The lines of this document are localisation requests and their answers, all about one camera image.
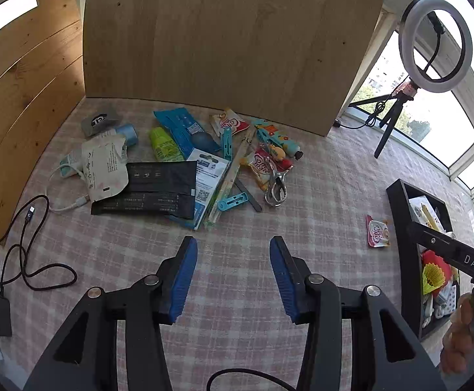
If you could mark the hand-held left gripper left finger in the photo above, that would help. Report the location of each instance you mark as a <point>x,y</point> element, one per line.
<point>182,281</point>

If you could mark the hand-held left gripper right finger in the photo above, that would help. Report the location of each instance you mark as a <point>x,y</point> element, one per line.
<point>284,281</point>

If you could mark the black organizer tray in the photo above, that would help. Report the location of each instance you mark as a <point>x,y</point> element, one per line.
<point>402,228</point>

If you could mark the white tube with blue cap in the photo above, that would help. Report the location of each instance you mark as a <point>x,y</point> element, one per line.
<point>127,134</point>

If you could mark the person's right hand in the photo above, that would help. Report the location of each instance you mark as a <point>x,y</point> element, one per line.
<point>458,338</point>

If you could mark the red silicone cup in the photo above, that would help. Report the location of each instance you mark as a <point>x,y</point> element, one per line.
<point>434,258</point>

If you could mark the yellow-green cupcake liner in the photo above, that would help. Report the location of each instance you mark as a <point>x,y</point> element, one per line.
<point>433,279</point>

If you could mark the white and yellow box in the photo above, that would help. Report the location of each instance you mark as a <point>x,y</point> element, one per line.
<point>424,211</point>

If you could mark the white small packets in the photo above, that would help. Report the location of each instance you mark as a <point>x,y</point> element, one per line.
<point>438,307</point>

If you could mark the pink checked tablecloth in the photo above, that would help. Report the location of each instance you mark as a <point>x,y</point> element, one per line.
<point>237,220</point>

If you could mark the black flat packet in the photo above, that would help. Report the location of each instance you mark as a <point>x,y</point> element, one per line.
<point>143,205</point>
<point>159,177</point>

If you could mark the red creamer sachet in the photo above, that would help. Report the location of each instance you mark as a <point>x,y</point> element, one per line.
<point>377,231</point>
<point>231,122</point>
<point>259,163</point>

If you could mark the black flat strip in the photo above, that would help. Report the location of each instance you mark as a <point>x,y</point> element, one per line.
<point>249,196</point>

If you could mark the teal plastic clip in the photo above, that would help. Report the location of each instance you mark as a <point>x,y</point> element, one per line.
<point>227,144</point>
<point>231,203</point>

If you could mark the blue and white card package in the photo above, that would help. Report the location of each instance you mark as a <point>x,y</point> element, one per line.
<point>210,175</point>

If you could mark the orange cartoon clip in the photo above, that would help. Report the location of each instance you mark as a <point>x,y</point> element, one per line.
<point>278,153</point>

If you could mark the green yellow bottle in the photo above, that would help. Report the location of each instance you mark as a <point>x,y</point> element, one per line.
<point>165,144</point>

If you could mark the white crumpled packet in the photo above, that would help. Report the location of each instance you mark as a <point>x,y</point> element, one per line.
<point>104,167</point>

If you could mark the grey-blue ball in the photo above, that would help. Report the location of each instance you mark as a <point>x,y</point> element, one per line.
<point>202,140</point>

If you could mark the colourful cartoon case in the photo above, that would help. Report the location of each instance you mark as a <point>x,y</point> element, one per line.
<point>281,136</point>

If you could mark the blue plastic packet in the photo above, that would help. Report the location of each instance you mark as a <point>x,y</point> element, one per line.
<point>178,124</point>

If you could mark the grey pouch with black circle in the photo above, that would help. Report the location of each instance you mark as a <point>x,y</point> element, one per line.
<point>98,122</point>

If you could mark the pine wooden side panel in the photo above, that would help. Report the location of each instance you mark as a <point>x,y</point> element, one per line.
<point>25,102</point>

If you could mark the light wooden back board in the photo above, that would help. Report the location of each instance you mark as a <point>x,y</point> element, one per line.
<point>229,36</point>

